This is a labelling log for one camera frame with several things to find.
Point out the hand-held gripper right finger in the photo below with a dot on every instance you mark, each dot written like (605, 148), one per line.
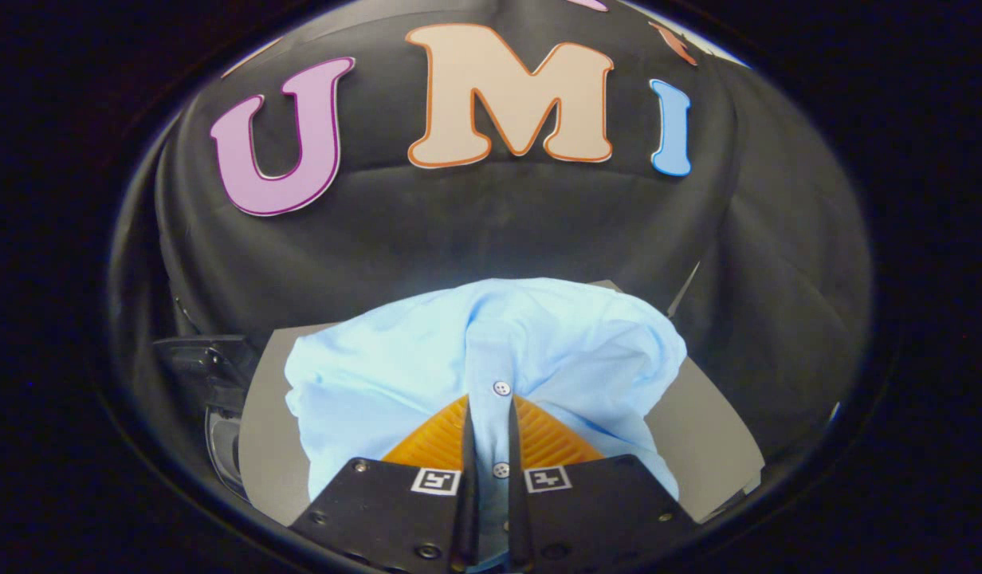
(516, 518)

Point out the light blue shirt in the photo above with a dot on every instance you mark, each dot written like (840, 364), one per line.
(395, 367)

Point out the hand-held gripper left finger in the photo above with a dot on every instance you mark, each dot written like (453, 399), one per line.
(467, 510)

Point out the beige cabinet with grey top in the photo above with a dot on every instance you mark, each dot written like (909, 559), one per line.
(268, 446)

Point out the black backdrop cloth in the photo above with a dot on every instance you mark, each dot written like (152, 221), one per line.
(459, 231)

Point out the dark washing machine lid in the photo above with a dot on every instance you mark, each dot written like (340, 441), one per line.
(212, 359)

